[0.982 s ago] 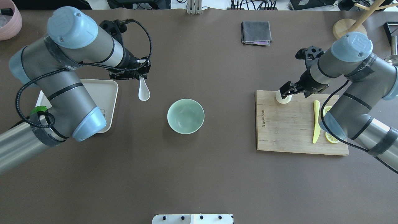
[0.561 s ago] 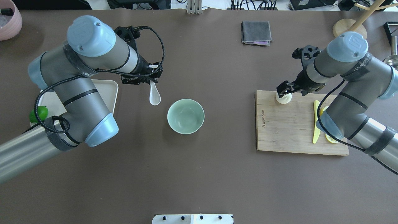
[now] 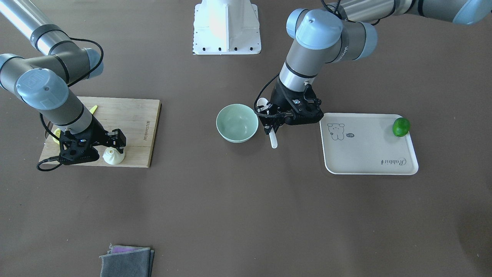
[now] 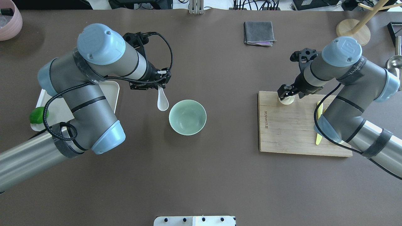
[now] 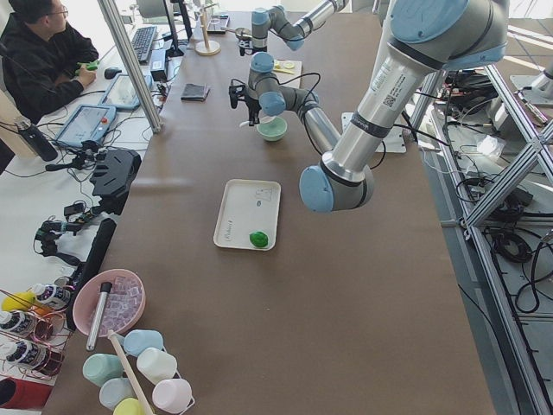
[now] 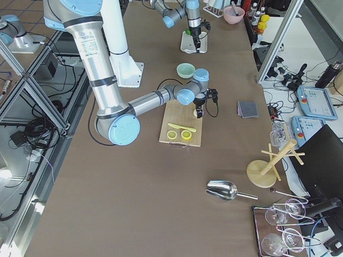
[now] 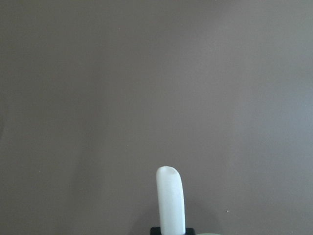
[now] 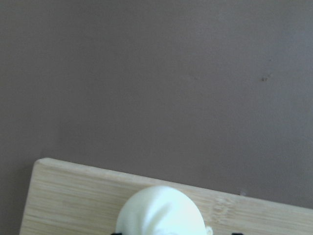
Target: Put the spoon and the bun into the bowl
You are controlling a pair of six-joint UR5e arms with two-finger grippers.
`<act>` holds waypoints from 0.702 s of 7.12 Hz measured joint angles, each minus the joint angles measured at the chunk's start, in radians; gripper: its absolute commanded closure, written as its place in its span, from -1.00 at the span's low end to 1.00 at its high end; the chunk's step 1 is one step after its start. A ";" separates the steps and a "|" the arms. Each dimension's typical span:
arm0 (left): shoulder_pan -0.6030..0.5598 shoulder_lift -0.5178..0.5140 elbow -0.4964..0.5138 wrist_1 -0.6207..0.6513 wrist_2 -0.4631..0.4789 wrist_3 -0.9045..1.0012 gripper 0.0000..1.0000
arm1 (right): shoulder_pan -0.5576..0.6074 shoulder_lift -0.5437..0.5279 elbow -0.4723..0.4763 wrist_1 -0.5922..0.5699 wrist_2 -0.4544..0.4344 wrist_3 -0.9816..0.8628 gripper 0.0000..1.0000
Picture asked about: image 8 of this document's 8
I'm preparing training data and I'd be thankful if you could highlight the bamboo cutting board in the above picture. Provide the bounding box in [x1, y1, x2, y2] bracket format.
[20, 158, 313, 235]

